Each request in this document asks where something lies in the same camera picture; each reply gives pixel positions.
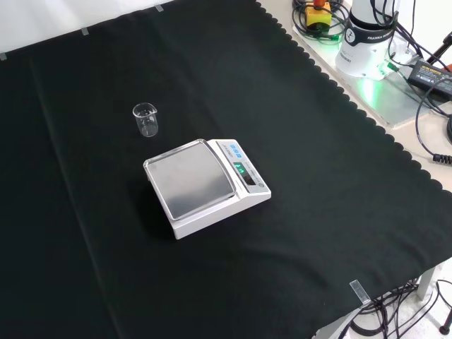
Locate small clear glass beaker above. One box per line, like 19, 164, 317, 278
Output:
132, 102, 159, 138

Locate white electronic balance steel pan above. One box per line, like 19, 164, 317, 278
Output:
143, 138, 273, 241

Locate black cloth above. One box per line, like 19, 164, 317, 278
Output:
0, 0, 452, 339

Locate yellow stop button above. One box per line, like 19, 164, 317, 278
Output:
305, 0, 333, 29

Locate black power adapter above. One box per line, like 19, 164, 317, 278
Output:
407, 59, 452, 95

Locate white table leg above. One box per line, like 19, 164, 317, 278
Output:
417, 266, 437, 302

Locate black tripod leg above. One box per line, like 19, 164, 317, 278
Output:
425, 30, 452, 67

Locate black cable by button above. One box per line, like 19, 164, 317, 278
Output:
291, 0, 350, 40

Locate green cable at base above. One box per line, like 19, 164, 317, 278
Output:
310, 27, 345, 42

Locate grey metal bracket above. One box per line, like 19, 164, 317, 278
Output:
314, 306, 361, 339

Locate black floor cables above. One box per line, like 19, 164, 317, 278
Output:
349, 278, 452, 339

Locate black cable with ribbed end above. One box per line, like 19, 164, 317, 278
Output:
415, 83, 452, 164

